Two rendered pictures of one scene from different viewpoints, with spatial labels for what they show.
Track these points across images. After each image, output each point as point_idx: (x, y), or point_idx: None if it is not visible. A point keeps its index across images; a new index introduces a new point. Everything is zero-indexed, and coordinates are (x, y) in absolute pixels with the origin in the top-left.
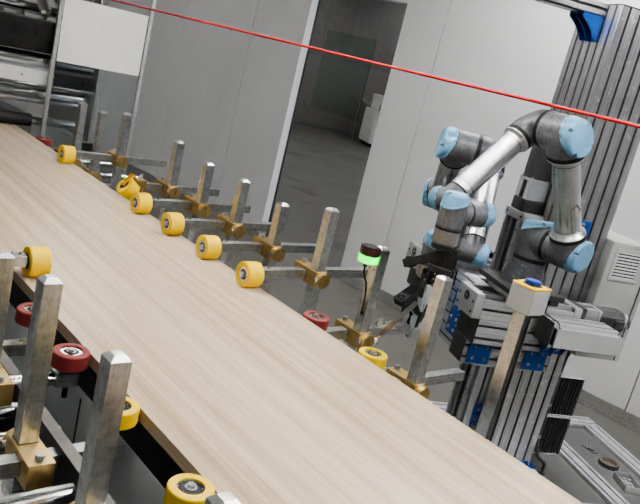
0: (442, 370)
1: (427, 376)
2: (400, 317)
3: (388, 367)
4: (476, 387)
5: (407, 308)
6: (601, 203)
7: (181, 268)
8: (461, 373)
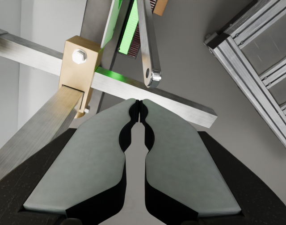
0: (178, 104)
1: (126, 97)
2: (138, 14)
3: (67, 42)
4: None
5: (145, 37)
6: None
7: None
8: (200, 124)
